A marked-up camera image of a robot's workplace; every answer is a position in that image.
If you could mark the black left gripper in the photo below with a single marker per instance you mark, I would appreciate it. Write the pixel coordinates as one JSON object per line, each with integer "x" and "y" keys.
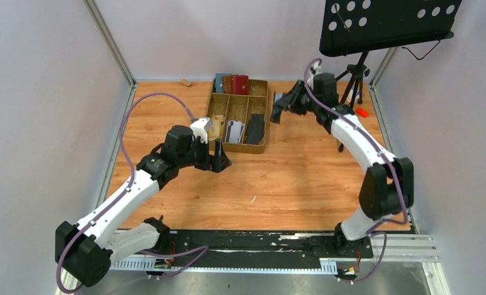
{"x": 209, "y": 157}

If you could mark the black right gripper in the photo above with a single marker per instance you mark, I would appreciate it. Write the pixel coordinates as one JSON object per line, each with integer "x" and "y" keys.
{"x": 290, "y": 103}

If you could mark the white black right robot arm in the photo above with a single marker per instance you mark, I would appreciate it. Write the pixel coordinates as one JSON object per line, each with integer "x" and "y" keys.
{"x": 387, "y": 187}

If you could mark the gold cards stack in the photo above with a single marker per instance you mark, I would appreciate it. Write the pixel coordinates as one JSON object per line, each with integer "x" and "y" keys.
{"x": 216, "y": 129}

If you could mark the silver black cards stack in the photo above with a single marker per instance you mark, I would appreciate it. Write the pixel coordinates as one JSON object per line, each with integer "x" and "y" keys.
{"x": 234, "y": 131}

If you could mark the red card wallet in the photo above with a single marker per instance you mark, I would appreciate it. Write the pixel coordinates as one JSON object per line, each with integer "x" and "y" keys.
{"x": 240, "y": 84}

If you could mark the brown card wallet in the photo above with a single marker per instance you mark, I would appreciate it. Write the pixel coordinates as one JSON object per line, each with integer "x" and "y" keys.
{"x": 227, "y": 84}

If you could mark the blue card wallet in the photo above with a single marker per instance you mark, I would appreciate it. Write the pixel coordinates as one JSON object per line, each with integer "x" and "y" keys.
{"x": 218, "y": 82}

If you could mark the woven wicker tray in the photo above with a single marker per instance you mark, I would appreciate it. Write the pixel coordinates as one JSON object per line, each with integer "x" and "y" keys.
{"x": 241, "y": 108}

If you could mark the red block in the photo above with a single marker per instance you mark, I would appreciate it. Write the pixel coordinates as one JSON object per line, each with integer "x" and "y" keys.
{"x": 362, "y": 112}

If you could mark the small wooden block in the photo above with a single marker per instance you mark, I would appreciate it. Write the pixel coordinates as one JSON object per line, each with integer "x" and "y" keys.
{"x": 186, "y": 82}

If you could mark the black music stand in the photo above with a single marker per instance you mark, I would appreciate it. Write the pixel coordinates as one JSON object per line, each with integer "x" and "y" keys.
{"x": 363, "y": 26}

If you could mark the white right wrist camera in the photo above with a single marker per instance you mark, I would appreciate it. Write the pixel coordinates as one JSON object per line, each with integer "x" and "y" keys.
{"x": 315, "y": 70}

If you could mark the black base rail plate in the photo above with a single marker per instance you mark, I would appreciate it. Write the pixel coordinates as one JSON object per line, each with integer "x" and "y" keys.
{"x": 320, "y": 244}

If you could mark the white slotted cable duct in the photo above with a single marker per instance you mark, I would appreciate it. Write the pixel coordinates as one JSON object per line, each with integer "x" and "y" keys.
{"x": 235, "y": 262}

